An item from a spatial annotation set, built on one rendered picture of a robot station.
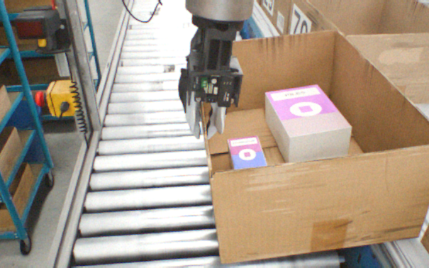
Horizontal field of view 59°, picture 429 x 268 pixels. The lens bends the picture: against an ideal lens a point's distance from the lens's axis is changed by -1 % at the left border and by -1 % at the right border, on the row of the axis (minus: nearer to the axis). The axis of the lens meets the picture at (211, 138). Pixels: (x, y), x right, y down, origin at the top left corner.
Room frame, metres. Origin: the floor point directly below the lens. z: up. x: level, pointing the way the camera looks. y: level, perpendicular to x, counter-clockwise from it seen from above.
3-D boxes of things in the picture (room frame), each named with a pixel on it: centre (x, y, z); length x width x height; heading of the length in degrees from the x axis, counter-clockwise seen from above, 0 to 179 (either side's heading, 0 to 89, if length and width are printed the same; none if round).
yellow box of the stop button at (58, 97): (0.83, 0.38, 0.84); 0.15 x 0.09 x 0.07; 6
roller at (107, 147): (0.81, 0.05, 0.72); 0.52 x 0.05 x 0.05; 96
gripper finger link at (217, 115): (0.51, -0.01, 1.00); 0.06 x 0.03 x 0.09; 6
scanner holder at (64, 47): (0.80, 0.35, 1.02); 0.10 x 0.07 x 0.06; 6
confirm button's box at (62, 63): (0.87, 0.36, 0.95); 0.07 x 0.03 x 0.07; 6
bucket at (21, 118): (1.67, 1.04, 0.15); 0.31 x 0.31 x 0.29
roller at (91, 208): (0.62, 0.03, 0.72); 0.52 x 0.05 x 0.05; 96
